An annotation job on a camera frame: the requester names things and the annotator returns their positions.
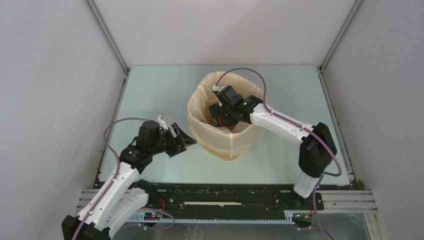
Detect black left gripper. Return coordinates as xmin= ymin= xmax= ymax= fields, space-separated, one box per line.
xmin=150 ymin=122 xmax=196 ymax=158

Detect translucent cream trash bag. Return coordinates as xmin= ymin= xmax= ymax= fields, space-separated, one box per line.
xmin=187 ymin=71 xmax=259 ymax=161

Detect orange plastic trash bin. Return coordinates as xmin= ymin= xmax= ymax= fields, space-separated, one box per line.
xmin=204 ymin=108 xmax=258 ymax=161

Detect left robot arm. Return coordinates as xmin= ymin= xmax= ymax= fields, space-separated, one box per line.
xmin=61 ymin=117 xmax=197 ymax=240

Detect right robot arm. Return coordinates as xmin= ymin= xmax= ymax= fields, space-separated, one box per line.
xmin=208 ymin=85 xmax=337 ymax=209

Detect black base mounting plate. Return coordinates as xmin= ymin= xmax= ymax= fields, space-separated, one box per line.
xmin=130 ymin=180 xmax=324 ymax=222

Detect left controller board with LEDs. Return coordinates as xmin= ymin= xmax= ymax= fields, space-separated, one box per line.
xmin=143 ymin=211 xmax=162 ymax=221

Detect right controller board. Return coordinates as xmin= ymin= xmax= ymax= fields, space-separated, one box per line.
xmin=292 ymin=214 xmax=314 ymax=221

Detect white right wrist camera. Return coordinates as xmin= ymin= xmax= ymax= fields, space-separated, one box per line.
xmin=212 ymin=85 xmax=226 ymax=96

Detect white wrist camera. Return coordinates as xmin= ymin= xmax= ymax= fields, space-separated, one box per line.
xmin=154 ymin=113 xmax=168 ymax=131
xmin=212 ymin=85 xmax=226 ymax=96

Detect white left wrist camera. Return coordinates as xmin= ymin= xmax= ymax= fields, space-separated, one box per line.
xmin=154 ymin=113 xmax=168 ymax=131

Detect aluminium frame rail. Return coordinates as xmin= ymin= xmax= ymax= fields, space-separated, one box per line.
xmin=67 ymin=0 xmax=390 ymax=240

